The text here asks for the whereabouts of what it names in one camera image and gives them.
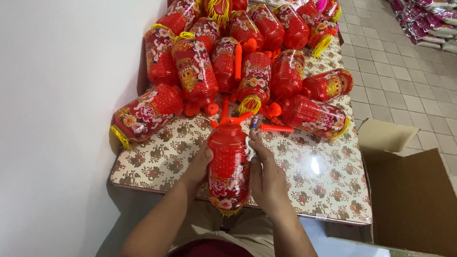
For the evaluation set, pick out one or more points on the person's left hand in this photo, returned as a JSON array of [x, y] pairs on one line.
[[194, 167]]

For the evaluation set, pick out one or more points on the person's right hand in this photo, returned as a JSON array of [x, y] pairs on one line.
[[267, 178]]

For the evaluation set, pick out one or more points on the person's left fingers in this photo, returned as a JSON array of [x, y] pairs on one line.
[[207, 157]]

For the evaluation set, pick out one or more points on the red floral plastic lantern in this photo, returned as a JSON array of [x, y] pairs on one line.
[[228, 167]]

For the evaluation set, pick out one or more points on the white wiping cloth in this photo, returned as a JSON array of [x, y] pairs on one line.
[[250, 150]]

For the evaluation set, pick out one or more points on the orange forked plastic hanger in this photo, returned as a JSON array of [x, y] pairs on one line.
[[235, 119]]

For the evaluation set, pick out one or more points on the orange round plastic cap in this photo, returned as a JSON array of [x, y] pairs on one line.
[[192, 108], [213, 109], [274, 109], [250, 45]]

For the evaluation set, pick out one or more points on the orange plastic stick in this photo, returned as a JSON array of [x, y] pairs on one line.
[[276, 128], [225, 107], [238, 62]]

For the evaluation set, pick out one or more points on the small blue battery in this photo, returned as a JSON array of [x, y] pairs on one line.
[[254, 122]]

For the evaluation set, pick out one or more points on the person's beige shorts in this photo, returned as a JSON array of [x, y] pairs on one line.
[[250, 228]]

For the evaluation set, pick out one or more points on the pile of red lanterns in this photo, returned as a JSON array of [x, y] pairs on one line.
[[196, 67]]

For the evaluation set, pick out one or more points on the person's maroon shirt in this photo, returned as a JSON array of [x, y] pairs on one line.
[[210, 249]]

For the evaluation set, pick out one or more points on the floral plastic tablecloth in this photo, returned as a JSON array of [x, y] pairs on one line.
[[314, 167]]

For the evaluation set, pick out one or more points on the pink plastic piece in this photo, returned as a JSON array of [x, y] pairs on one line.
[[320, 4]]

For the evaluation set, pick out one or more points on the open cardboard box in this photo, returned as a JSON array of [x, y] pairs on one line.
[[410, 200]]

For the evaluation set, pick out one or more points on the heap of pink packets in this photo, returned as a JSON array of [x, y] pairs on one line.
[[428, 21]]

